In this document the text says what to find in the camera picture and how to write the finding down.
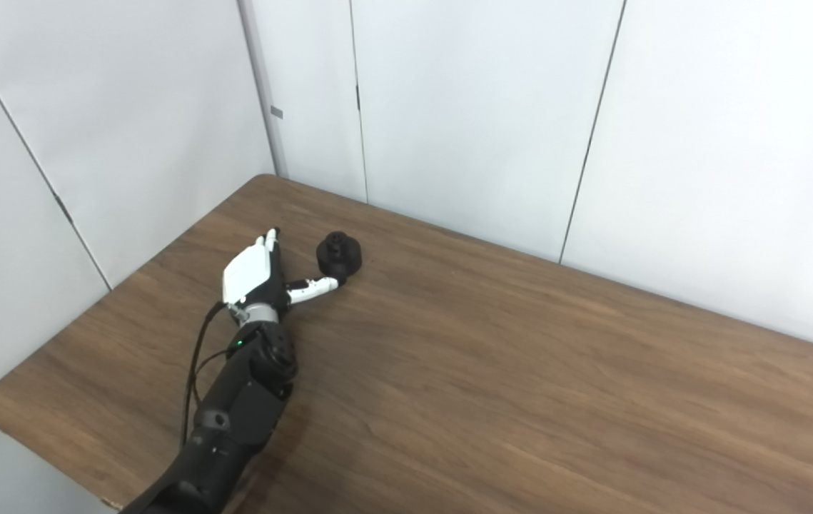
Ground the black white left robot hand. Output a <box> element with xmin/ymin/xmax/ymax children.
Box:
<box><xmin>222</xmin><ymin>227</ymin><xmax>341</xmax><ymax>328</ymax></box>

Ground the round black gear part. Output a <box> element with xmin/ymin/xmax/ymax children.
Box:
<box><xmin>315</xmin><ymin>231</ymin><xmax>363</xmax><ymax>288</ymax></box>

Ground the grey wall corner trim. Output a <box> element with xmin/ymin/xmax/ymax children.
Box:
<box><xmin>237</xmin><ymin>0</ymin><xmax>289</xmax><ymax>178</ymax></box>

